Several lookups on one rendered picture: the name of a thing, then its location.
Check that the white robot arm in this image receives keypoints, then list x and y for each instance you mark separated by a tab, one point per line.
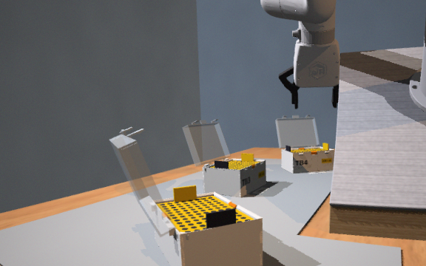
318	27

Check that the grey bench mat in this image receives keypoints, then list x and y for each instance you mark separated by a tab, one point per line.
116	231

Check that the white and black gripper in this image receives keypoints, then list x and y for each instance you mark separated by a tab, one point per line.
315	65

